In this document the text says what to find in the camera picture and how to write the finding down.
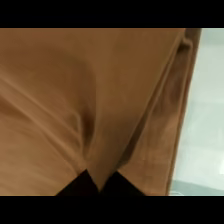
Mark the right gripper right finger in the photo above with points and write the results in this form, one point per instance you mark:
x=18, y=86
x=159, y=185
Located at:
x=120, y=186

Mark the brown T-shirt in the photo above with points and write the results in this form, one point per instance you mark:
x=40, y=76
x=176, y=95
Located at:
x=83, y=100

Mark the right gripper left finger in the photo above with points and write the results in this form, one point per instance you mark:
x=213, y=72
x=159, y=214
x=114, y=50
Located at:
x=81, y=186

